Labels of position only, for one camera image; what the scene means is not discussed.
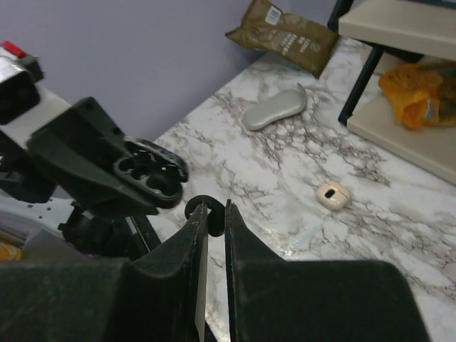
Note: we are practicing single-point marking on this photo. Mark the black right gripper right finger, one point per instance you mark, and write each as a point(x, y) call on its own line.
point(272, 299)

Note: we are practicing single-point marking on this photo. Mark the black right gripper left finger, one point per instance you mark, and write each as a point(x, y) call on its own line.
point(159, 297)

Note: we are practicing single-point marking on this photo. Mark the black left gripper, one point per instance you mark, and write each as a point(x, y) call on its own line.
point(78, 151)

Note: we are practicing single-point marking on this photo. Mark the black earbud charging case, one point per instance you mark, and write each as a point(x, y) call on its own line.
point(153, 170)

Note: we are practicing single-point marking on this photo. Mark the black ear hook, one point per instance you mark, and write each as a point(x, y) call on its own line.
point(215, 213)

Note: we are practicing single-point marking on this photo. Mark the beige earbud charging case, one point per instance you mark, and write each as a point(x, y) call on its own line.
point(333, 196)

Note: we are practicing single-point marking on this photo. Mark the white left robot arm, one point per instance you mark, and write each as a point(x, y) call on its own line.
point(32, 203)

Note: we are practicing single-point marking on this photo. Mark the three-tier beige shelf rack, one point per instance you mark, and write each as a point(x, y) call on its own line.
point(398, 32)

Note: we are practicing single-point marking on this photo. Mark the brown snack bag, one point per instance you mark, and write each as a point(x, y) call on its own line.
point(304, 42)

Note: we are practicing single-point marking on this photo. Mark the orange snack bag bottom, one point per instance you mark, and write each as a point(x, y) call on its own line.
point(421, 94)

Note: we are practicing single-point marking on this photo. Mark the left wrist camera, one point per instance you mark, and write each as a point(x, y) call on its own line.
point(26, 105)

